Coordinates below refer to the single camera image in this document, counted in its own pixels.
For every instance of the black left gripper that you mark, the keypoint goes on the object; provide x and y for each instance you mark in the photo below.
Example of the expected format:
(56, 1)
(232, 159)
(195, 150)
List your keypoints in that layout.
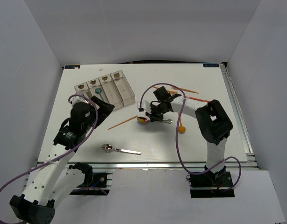
(104, 109)

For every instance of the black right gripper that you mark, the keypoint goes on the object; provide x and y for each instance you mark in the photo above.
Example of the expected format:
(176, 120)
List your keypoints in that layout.
(153, 117)

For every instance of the teal plastic spoon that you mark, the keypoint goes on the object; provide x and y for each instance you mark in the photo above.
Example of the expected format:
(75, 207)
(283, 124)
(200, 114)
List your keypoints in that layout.
(99, 91)

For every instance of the iridescent ornate metal spoon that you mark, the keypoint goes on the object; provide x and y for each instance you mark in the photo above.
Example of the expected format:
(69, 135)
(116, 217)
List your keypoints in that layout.
(144, 120)

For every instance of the orange plastic spoon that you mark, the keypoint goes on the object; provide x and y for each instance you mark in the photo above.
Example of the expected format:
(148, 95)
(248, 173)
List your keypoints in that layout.
(181, 128)

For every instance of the silver metal spoon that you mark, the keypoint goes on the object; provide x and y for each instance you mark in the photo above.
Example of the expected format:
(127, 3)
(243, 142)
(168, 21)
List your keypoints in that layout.
(109, 148)

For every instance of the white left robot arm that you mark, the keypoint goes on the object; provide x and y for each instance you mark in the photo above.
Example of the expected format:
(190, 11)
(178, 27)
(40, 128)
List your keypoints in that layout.
(38, 202)

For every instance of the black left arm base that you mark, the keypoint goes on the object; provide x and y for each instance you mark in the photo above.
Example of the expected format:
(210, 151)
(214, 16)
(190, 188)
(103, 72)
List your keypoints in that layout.
(102, 181)

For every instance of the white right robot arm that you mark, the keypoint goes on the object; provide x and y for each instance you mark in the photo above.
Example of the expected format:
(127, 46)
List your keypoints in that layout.
(213, 121)

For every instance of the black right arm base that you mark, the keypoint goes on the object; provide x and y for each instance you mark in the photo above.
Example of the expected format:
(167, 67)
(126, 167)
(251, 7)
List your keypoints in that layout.
(203, 187)

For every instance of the clear four-compartment organizer tray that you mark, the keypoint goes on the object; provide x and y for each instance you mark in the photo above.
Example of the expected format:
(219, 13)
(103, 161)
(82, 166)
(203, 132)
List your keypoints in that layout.
(116, 90)

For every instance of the orange plastic chopstick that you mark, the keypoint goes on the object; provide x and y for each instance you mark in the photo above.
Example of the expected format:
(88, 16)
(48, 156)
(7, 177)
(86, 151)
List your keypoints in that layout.
(123, 122)

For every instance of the blue label sticker left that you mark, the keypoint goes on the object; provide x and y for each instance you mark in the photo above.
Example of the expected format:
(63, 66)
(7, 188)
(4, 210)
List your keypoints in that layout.
(72, 67)

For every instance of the blue label sticker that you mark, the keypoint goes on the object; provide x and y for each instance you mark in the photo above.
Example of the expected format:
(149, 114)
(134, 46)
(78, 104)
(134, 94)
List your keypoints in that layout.
(72, 67)
(211, 65)

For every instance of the blue label sticker right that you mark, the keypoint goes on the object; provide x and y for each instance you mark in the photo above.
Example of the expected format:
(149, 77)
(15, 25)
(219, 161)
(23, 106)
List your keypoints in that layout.
(211, 65)

